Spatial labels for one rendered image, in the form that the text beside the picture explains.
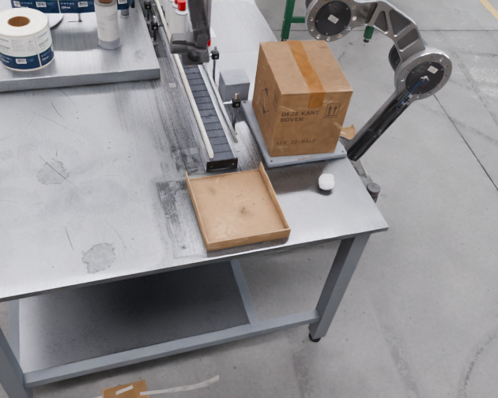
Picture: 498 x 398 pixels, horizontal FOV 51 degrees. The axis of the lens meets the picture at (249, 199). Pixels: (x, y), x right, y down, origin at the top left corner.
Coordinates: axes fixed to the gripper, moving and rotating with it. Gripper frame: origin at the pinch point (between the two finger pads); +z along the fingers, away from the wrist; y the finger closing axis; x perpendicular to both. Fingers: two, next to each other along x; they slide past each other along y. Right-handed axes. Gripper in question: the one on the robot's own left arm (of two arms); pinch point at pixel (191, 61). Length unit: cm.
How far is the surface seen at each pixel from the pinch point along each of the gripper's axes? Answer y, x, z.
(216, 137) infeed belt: -0.9, 32.9, -20.3
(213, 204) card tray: 6, 56, -34
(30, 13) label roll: 56, -25, 9
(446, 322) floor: -105, 126, 17
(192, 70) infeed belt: -0.8, 2.2, 5.3
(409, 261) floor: -104, 99, 40
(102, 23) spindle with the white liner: 30.8, -19.9, 9.1
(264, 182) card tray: -13, 51, -30
